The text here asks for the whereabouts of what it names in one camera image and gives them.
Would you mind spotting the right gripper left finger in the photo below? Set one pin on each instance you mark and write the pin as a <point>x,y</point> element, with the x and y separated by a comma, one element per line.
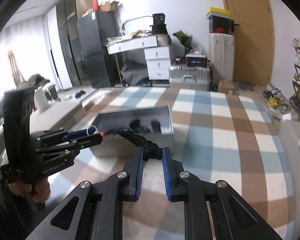
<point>94,211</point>

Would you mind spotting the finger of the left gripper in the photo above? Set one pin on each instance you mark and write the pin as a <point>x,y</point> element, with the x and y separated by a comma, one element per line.
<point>75,135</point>
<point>86,142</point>

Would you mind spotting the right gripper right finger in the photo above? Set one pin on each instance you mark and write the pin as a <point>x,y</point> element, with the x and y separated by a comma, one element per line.
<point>212,210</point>

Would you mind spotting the small red-capped clear bottle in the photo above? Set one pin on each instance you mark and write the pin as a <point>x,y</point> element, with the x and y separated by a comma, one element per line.
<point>93,130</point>

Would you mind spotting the black long hair clip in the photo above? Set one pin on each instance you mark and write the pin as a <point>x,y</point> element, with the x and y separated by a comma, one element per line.
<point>150,149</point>

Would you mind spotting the person left hand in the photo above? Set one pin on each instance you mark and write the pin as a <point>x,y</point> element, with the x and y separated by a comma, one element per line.
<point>41,189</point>

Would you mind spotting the grey open storage box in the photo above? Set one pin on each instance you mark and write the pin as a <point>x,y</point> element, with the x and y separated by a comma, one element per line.
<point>112,121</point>

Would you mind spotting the white paper roll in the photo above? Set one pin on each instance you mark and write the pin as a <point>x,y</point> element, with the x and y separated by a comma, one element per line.
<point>40,100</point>

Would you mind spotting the black hair claw in box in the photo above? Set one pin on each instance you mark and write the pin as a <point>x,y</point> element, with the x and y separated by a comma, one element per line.
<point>137,126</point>

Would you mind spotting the plaid bed cover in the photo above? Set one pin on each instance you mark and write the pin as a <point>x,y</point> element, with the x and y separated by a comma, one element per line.
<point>216,137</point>

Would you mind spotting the black refrigerator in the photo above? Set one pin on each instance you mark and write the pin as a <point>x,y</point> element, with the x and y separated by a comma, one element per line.
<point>94,30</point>

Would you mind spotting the silver suitcase lying flat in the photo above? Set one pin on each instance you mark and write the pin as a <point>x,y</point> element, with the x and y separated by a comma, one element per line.
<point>184,77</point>

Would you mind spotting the white desk with drawers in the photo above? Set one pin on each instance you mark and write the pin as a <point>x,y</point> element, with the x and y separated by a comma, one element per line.
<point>159,53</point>

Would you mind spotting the glass display cabinet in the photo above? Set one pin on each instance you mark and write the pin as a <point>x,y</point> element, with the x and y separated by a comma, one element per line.
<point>68,12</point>

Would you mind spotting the black red flat box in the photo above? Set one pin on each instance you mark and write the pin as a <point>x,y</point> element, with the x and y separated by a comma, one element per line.
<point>191,60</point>

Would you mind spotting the dark flower bouquet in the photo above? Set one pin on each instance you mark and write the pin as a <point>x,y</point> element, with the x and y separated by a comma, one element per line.
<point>185,39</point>

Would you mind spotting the white upright suitcase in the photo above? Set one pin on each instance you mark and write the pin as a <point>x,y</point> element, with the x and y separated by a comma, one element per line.
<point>221,55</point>

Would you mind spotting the black nike shoe box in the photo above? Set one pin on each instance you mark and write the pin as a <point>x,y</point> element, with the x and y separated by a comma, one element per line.
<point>219,25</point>

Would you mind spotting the yellow shoe box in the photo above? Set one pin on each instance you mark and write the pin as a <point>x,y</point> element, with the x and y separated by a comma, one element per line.
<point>212,11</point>

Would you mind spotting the wooden door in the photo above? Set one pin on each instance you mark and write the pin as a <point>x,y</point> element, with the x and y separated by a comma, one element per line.
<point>252,28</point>

